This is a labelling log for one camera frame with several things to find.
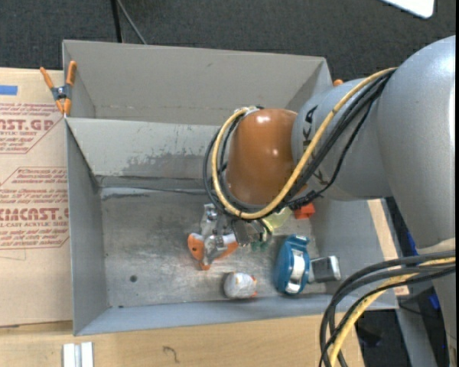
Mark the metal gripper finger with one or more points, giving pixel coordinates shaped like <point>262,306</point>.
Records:
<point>210,218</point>
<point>219,247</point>

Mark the white and orange round toy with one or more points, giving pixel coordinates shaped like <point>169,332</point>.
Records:
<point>239,286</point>

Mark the blue and white plastic object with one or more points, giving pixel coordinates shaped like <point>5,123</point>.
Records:
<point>285,266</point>

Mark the grey metal bin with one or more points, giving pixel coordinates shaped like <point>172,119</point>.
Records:
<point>149,228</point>

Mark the small orange object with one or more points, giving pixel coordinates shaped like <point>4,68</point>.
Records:
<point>305,212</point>

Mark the silver rectangular box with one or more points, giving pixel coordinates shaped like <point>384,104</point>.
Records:
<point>325,269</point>

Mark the brown cardboard board, red print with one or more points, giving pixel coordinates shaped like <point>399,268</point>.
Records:
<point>27,189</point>

